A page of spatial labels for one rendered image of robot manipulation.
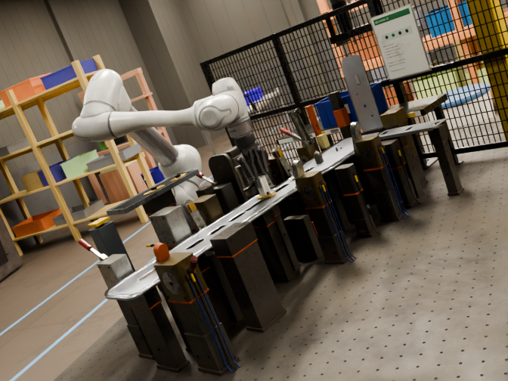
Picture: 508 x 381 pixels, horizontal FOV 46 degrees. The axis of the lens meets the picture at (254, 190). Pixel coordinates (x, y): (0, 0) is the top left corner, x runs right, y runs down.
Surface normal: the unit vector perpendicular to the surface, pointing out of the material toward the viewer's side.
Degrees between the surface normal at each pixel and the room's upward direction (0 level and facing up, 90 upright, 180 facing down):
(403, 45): 90
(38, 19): 90
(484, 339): 0
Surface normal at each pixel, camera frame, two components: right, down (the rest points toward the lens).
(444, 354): -0.36, -0.91
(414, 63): -0.65, 0.41
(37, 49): 0.85, -0.22
